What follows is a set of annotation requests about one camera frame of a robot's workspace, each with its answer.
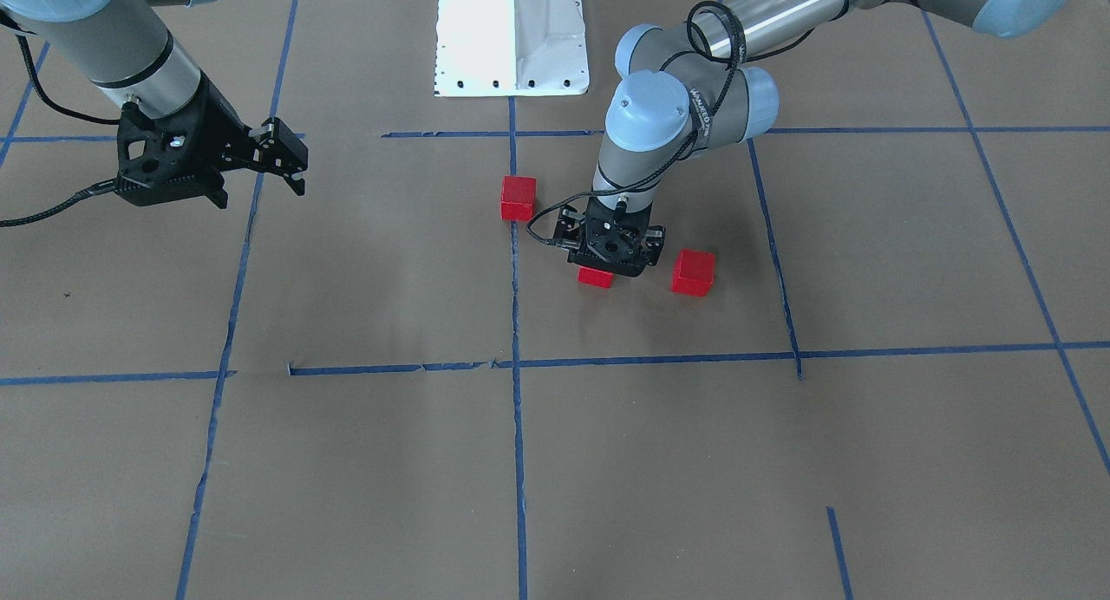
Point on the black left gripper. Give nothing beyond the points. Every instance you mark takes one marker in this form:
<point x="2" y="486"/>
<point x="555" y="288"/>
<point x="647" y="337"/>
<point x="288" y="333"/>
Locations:
<point x="655" y="239"/>

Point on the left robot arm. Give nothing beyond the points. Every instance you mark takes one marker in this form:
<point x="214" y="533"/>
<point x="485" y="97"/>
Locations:
<point x="696" y="87"/>

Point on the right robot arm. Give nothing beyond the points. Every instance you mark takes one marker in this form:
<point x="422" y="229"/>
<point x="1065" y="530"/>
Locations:
<point x="124" y="49"/>

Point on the red cube block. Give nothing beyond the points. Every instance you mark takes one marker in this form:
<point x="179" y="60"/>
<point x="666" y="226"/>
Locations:
<point x="595" y="278"/>
<point x="517" y="201"/>
<point x="693" y="273"/>

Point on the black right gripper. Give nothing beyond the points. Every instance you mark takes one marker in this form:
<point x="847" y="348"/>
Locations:
<point x="213" y="126"/>

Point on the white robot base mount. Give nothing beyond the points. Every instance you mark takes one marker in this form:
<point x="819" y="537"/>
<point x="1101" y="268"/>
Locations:
<point x="504" y="48"/>

